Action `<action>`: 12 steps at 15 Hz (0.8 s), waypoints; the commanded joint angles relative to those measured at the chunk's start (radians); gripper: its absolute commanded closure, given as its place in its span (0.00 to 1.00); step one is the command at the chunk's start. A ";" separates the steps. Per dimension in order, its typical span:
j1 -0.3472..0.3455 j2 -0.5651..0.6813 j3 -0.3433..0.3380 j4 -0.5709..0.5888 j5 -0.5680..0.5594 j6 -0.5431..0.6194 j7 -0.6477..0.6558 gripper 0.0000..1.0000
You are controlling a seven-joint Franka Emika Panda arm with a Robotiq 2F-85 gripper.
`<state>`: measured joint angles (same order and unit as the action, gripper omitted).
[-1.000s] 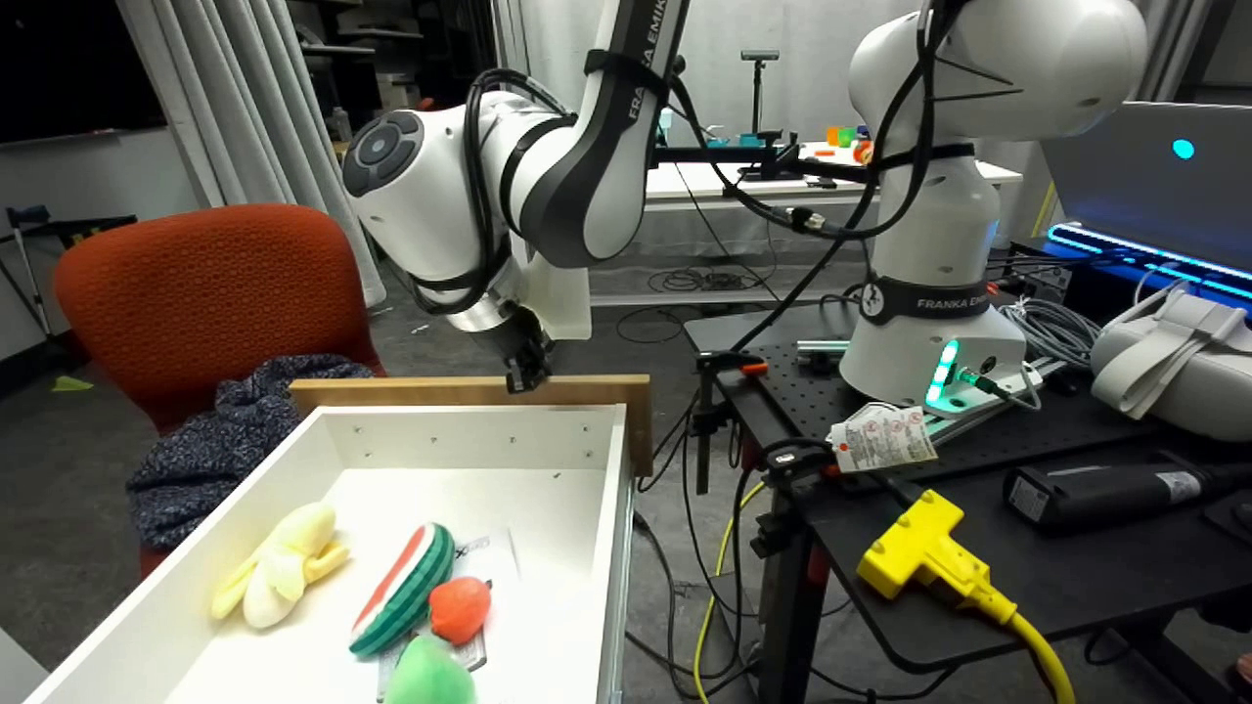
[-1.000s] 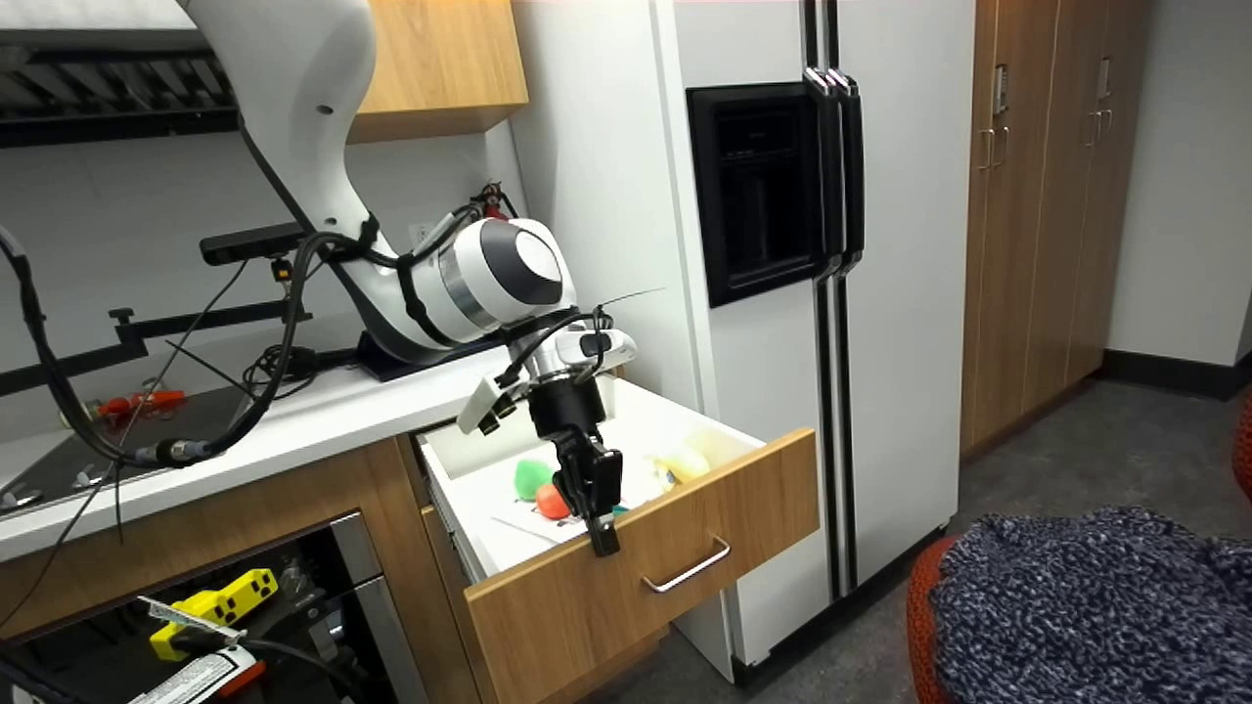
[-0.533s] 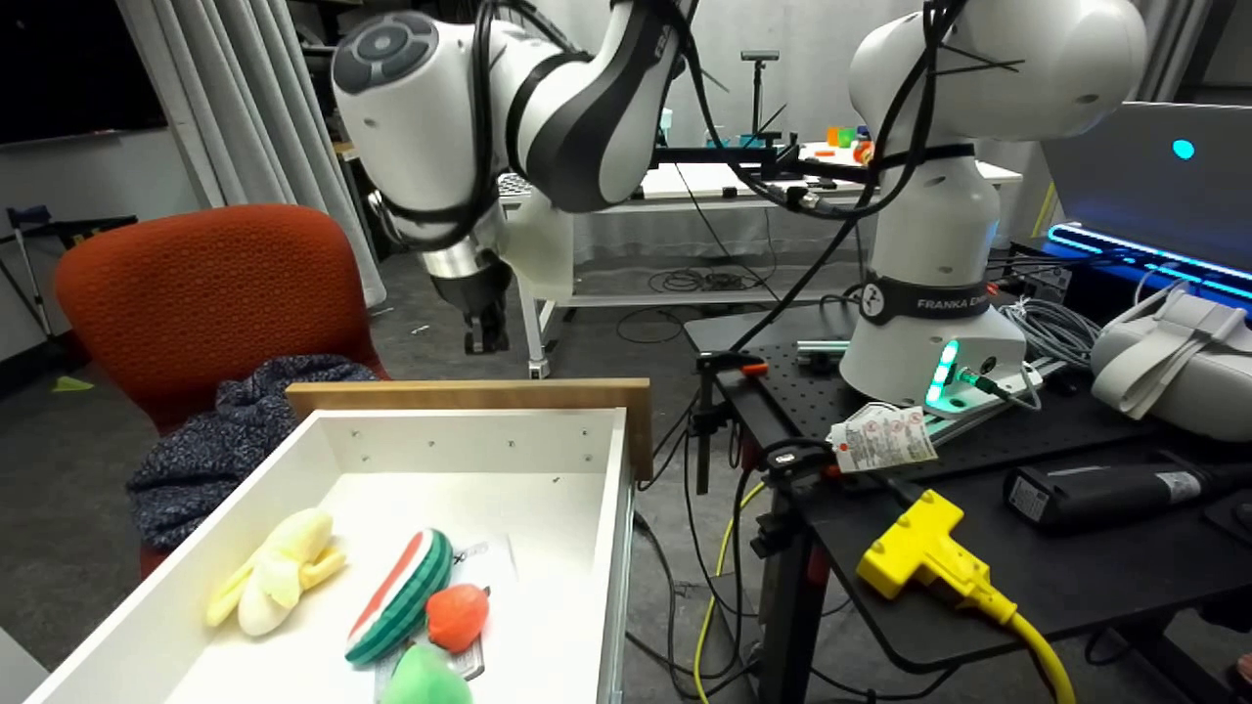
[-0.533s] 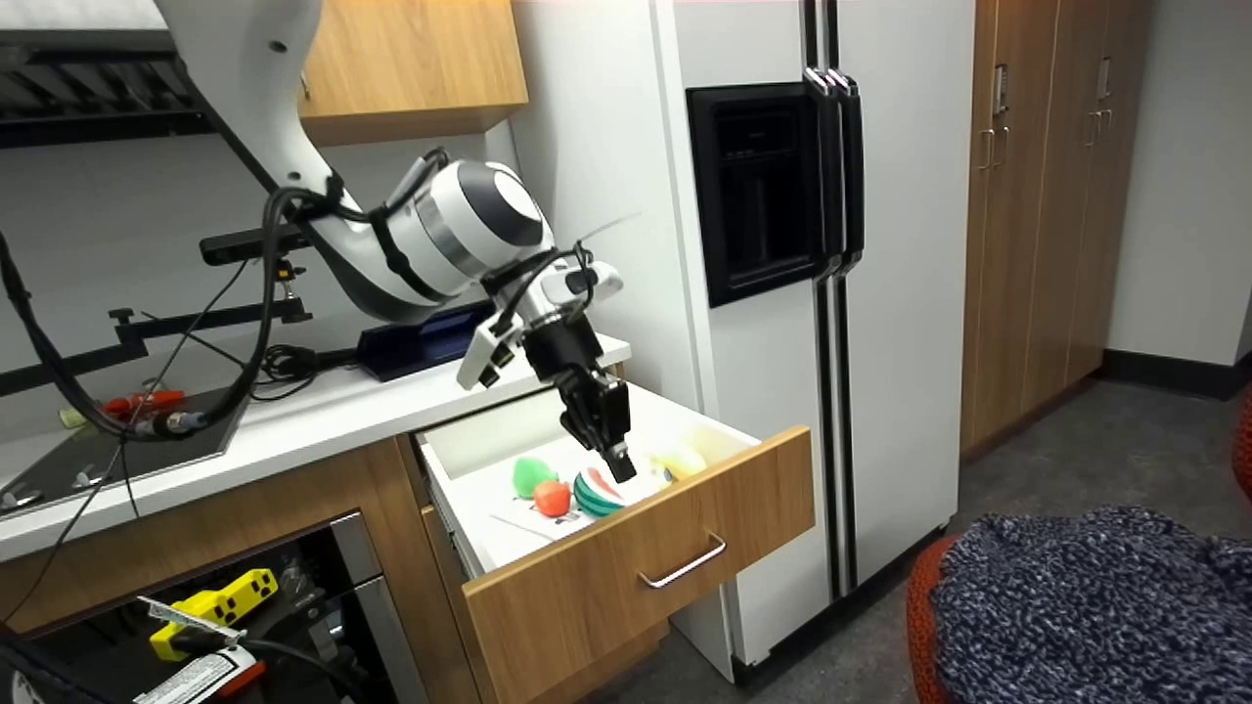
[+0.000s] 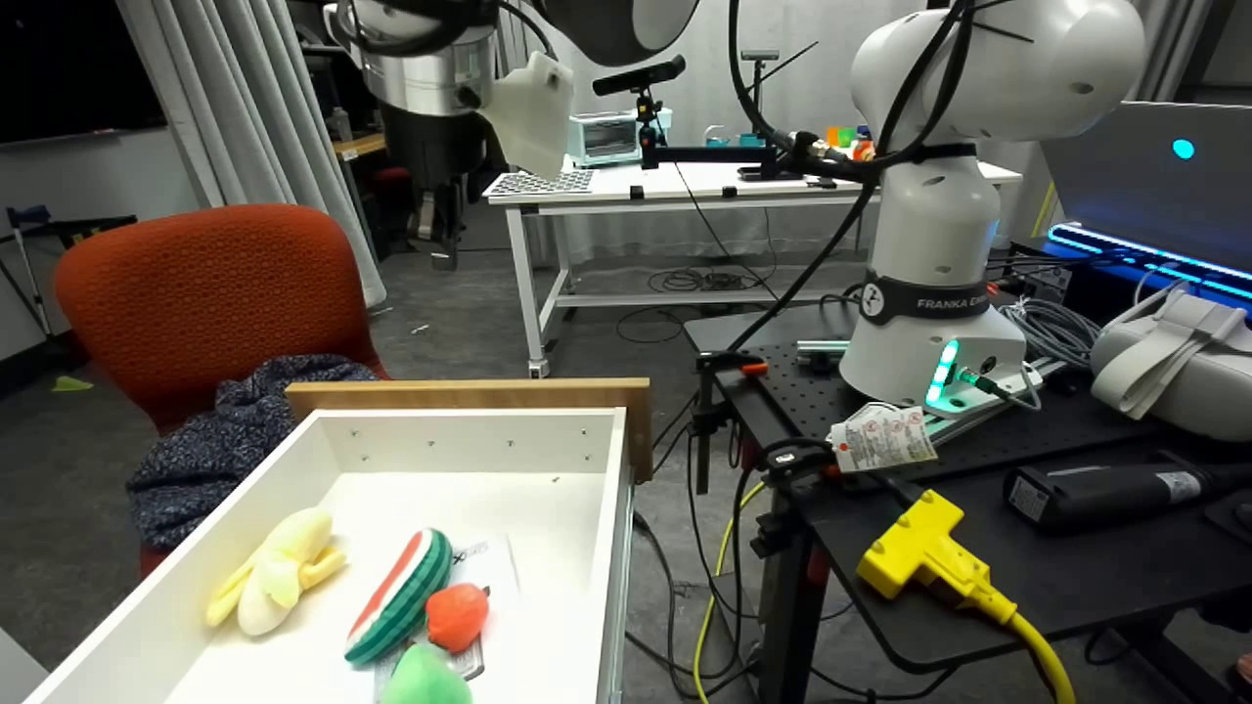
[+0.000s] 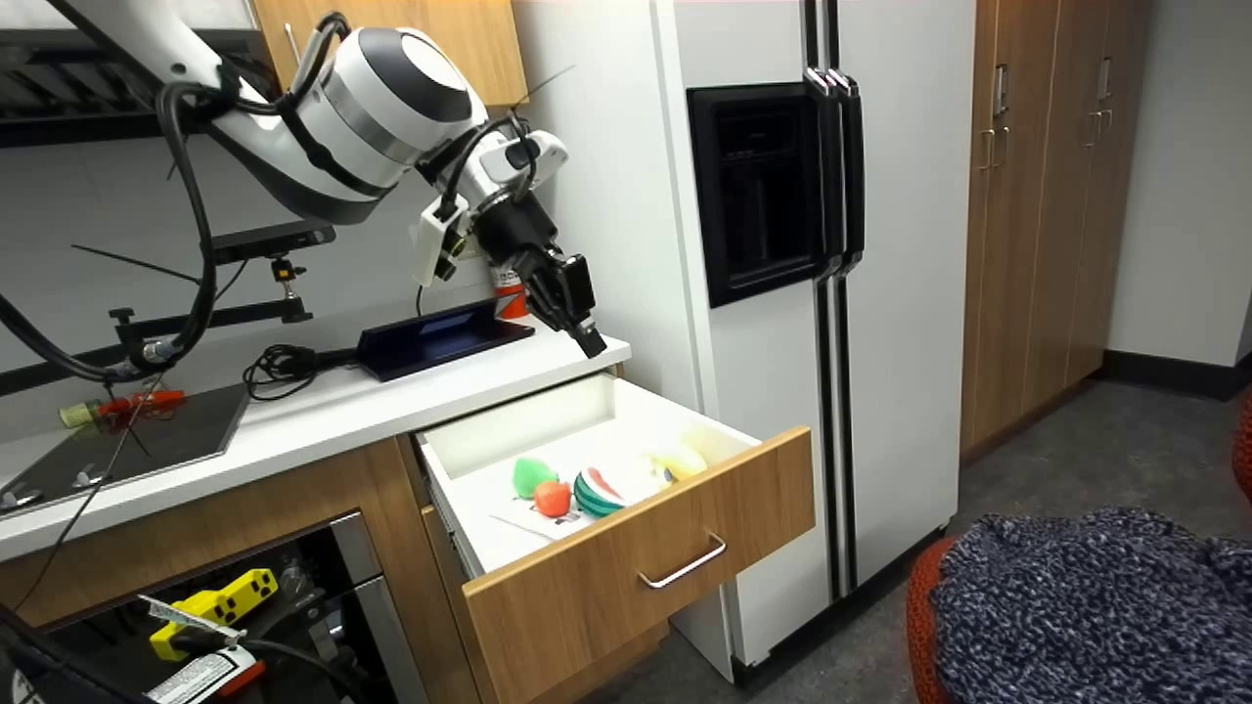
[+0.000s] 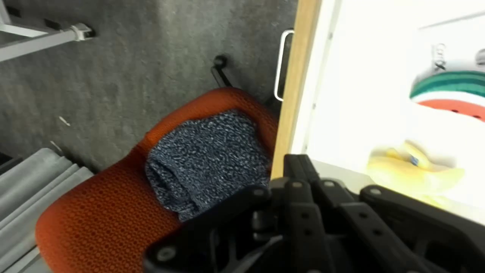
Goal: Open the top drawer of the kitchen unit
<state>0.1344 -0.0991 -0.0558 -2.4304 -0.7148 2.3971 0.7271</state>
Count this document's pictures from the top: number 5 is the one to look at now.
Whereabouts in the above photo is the grey T-shaped stand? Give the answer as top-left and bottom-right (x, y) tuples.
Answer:
(734, 48), (786, 142)

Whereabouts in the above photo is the white kitchen countertop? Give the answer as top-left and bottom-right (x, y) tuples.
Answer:
(0, 627), (62, 704)

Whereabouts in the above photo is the black stereo camera bar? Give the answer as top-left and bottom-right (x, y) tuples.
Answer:
(587, 51), (690, 100)

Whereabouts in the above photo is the thin yellow floor cable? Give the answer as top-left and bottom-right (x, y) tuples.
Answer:
(684, 472), (773, 704)

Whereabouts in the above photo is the grey coiled cable bundle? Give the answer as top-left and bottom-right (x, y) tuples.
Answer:
(994, 288), (1103, 382)

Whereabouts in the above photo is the black metal crutch stand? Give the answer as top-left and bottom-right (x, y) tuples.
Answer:
(0, 201), (139, 343)

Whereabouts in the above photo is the plush watermelon slice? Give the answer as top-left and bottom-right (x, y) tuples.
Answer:
(340, 525), (463, 672)

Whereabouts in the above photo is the small white appliance box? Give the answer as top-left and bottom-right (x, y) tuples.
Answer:
(567, 108), (644, 172)

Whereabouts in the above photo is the thick yellow power cable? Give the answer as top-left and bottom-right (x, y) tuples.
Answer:
(969, 582), (1078, 704)

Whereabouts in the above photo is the white VR headset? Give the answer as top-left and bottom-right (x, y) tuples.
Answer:
(1089, 284), (1252, 447)

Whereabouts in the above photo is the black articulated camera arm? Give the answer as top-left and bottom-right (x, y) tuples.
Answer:
(630, 91), (879, 183)

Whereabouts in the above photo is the black wall screen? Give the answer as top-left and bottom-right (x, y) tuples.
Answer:
(0, 0), (172, 149)

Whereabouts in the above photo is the black clamp orange handle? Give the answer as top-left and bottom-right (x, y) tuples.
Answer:
(684, 348), (773, 499)

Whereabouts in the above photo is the grey open laptop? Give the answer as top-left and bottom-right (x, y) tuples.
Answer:
(1037, 98), (1252, 317)

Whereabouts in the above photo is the orange plush fruit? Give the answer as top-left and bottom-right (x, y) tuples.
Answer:
(421, 580), (495, 657)

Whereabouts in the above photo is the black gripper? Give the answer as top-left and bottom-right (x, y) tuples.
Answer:
(382, 108), (490, 265)

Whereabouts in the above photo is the orange office chair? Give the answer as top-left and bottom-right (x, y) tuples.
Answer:
(52, 203), (396, 580)

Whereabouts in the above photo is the black robot table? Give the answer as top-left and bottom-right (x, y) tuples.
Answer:
(679, 304), (1252, 704)

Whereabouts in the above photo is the yellow power plug block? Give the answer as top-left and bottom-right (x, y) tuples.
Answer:
(851, 484), (1020, 627)

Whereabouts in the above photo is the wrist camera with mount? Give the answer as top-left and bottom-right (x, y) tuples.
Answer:
(477, 51), (580, 183)

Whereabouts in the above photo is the wooden background desk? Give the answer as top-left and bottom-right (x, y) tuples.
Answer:
(328, 123), (396, 167)

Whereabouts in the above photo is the yellow plush banana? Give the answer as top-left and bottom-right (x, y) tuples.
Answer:
(203, 505), (352, 642)

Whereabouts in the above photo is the black floor cable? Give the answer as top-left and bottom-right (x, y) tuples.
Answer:
(623, 377), (786, 704)

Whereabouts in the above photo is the green plush fruit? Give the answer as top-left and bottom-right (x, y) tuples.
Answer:
(375, 642), (477, 704)

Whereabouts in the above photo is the blue knit sweater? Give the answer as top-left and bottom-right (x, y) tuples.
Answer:
(126, 353), (382, 558)

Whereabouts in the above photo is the white crumpled packet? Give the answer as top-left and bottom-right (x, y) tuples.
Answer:
(821, 398), (944, 476)

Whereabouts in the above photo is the white metal table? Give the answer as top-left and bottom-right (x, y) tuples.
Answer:
(482, 154), (892, 389)

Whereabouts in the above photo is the black power adapter brick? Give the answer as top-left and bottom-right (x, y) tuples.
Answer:
(1003, 447), (1252, 537)

